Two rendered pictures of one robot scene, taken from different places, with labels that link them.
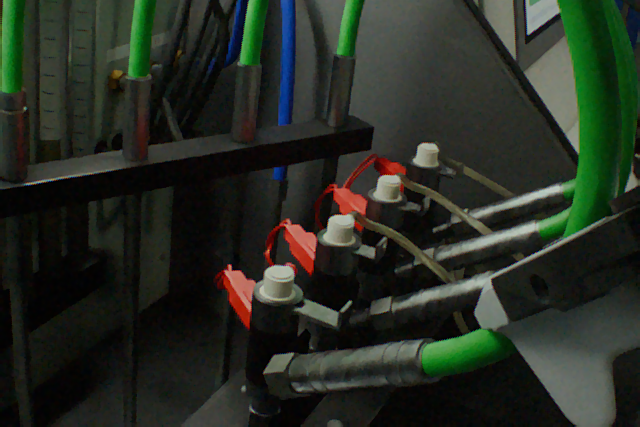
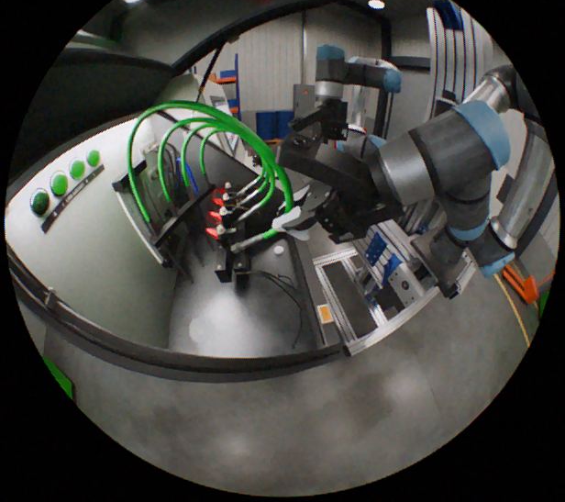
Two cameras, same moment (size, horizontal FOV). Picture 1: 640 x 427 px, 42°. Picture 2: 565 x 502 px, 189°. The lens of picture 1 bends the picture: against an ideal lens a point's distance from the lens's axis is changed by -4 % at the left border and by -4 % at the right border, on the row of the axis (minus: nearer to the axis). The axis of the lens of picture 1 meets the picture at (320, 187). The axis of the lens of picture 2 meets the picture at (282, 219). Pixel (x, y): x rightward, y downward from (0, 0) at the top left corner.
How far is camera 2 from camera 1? 10 cm
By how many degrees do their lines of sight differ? 32
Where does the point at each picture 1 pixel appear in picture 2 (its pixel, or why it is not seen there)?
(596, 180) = (290, 197)
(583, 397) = (304, 236)
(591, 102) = (285, 184)
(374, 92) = (211, 176)
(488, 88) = (233, 166)
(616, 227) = (314, 217)
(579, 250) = (305, 222)
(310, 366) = (240, 246)
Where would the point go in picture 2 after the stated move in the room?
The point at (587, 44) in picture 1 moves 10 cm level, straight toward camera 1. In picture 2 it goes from (282, 173) to (311, 216)
